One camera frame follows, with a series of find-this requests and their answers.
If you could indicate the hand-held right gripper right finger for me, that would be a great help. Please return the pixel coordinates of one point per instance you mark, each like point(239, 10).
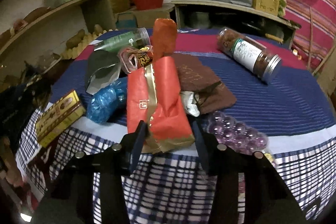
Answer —
point(200, 148)

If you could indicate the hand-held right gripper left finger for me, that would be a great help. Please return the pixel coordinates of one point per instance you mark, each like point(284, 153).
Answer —
point(140, 142)

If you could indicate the red and gold package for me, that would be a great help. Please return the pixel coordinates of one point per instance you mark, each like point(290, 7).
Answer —
point(157, 108)

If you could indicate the orange snack wrapper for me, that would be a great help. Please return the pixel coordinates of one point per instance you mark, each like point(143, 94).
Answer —
point(141, 58)

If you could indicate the purple plastic grape bunch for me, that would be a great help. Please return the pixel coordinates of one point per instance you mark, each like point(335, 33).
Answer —
point(236, 132)

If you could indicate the small silver wrapper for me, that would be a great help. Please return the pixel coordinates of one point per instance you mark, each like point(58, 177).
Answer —
point(190, 106)

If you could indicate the blue plastic bag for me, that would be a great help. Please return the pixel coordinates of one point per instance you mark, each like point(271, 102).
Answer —
point(102, 103)

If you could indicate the brown snack packet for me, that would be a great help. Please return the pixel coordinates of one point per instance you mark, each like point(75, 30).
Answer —
point(199, 74)

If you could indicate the silver foil bag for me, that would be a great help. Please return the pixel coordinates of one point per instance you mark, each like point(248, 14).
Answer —
point(101, 71)

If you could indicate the yellow printed box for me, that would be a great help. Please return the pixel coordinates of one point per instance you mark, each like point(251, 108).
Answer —
point(60, 119)

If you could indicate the striped blue red tablecloth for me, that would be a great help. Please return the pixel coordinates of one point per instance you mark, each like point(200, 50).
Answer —
point(275, 108)

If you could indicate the clear jar with green label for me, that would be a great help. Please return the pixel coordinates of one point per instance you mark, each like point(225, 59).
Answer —
point(118, 41)

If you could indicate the clear jar with white label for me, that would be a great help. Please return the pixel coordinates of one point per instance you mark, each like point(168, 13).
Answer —
point(246, 52)

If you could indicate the orange-red packet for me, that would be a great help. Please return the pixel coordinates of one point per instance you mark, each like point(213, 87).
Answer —
point(164, 37)

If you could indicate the yellow egg tray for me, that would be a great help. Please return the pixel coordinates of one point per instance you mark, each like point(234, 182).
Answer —
point(76, 52)

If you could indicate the small potato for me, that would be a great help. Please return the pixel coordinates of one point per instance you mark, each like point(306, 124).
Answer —
point(98, 29)

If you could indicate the large potato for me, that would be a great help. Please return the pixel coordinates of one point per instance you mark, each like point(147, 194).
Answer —
point(76, 39)

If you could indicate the blue box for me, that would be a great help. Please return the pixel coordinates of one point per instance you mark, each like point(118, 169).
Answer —
point(126, 20)

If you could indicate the brown cardboard box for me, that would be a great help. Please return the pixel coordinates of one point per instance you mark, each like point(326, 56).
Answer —
point(149, 18)

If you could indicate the low wooden shelf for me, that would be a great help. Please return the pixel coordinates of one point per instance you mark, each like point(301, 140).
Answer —
point(236, 10)

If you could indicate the small yellow cardboard box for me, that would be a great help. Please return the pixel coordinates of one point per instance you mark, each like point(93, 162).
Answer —
point(265, 2)

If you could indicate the brown sweet potato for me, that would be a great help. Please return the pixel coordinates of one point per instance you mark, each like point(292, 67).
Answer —
point(36, 15)

